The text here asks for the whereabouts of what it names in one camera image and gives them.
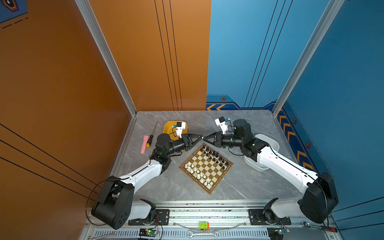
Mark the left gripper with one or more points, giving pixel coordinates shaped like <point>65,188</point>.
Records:
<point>186,141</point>

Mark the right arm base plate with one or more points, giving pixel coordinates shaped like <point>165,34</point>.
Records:
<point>259,217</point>

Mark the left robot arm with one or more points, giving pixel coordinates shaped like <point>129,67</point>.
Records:
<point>115,203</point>

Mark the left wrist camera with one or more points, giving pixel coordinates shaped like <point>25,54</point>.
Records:
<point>180,126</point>

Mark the yellow plastic tray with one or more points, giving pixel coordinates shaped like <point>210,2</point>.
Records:
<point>170,130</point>

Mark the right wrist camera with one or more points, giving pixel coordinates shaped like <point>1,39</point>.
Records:
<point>222,123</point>

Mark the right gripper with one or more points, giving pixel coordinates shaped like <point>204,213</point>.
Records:
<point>218,139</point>

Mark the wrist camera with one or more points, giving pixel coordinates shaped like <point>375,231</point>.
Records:
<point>180,126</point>
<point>222,123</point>

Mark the wooden chess board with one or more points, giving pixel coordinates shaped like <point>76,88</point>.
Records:
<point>206,167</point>

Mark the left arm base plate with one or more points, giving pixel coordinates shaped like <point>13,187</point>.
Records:
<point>162,216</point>

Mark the silver combination wrench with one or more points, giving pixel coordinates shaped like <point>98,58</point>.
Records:
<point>191,234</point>

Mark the pink flat tool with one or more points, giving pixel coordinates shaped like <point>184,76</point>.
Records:
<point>144,145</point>

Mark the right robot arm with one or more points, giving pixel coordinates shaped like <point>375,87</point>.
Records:
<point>318,195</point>

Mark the right green circuit board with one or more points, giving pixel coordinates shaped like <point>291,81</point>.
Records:
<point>277,234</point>

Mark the aluminium rail frame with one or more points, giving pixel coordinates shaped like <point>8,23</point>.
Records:
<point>230,217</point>

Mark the orange green small block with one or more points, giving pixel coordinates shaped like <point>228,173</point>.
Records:
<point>204,226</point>

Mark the left green circuit board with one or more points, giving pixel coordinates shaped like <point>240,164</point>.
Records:
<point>148,233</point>

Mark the red handled ratchet wrench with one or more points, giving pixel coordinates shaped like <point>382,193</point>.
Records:
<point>308,225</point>

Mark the white plastic tray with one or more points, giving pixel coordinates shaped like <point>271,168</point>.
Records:
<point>259,164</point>

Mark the green circuit board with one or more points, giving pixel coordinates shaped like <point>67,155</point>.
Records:
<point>277,234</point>
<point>148,233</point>

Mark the yellow handled screwdriver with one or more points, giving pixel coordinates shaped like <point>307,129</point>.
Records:
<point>151,136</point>

